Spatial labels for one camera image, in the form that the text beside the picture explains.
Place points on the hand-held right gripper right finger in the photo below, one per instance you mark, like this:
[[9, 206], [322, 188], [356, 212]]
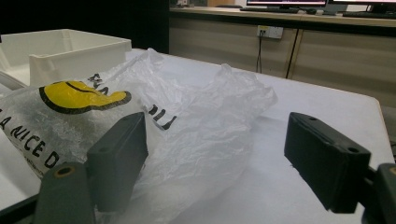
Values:
[[327, 161]]

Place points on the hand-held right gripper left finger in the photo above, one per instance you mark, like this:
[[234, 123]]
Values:
[[116, 161]]

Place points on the clear plastic bag yellow print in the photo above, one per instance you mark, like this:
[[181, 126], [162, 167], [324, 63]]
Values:
[[202, 124]]

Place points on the white plastic bin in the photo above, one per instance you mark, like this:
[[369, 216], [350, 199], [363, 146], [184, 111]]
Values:
[[77, 62]]

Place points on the black keyboard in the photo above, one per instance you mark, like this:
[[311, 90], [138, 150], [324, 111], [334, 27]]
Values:
[[370, 14], [271, 10]]

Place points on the computer monitor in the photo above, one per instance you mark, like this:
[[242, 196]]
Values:
[[286, 2], [364, 1]]

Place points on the long wooden desk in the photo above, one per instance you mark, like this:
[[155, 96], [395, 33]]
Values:
[[249, 14]]

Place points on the white wall socket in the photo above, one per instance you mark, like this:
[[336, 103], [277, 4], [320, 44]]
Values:
[[270, 31]]

